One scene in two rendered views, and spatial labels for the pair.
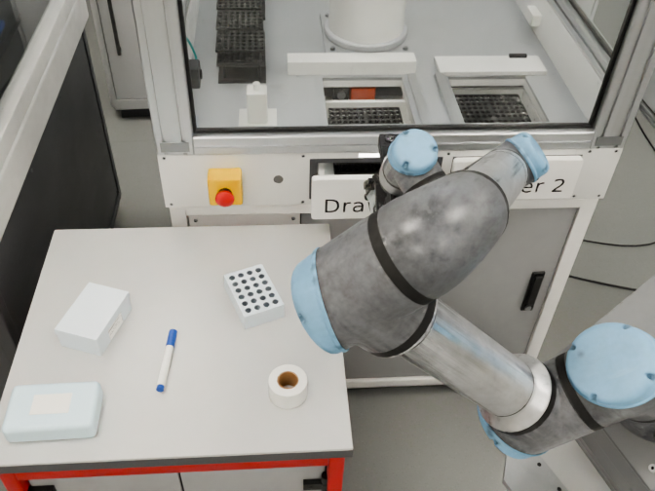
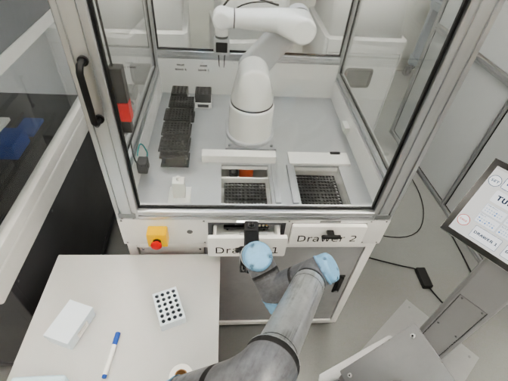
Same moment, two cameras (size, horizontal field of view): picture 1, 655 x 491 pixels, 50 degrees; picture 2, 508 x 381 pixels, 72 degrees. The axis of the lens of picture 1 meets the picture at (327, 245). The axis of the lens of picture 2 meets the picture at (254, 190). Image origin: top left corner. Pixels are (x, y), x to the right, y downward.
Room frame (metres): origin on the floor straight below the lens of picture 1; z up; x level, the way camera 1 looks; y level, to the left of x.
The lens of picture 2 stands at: (0.39, -0.10, 1.93)
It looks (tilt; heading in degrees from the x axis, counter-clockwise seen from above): 44 degrees down; 359
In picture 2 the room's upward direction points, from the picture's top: 5 degrees clockwise
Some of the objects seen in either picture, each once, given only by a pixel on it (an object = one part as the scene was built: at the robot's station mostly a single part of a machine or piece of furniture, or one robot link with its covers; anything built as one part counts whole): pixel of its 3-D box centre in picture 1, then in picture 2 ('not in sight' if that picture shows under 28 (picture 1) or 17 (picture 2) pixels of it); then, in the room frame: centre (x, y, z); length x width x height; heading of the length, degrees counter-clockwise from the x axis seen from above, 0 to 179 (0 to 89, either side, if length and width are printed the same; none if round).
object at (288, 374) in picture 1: (288, 386); (181, 378); (0.73, 0.06, 0.78); 0.07 x 0.07 x 0.04
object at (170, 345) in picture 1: (167, 359); (111, 354); (0.79, 0.29, 0.77); 0.14 x 0.02 x 0.02; 1
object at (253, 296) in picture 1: (253, 295); (168, 308); (0.95, 0.15, 0.78); 0.12 x 0.08 x 0.04; 27
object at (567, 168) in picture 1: (514, 178); (327, 233); (1.26, -0.41, 0.87); 0.29 x 0.02 x 0.11; 96
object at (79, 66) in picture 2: not in sight; (89, 96); (1.17, 0.33, 1.45); 0.05 x 0.03 x 0.19; 6
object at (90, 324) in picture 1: (95, 318); (71, 324); (0.87, 0.44, 0.79); 0.13 x 0.09 x 0.05; 166
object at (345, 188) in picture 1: (378, 196); (247, 246); (1.17, -0.11, 0.87); 0.29 x 0.02 x 0.11; 96
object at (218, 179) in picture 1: (225, 187); (157, 236); (1.18, 0.23, 0.88); 0.07 x 0.05 x 0.07; 96
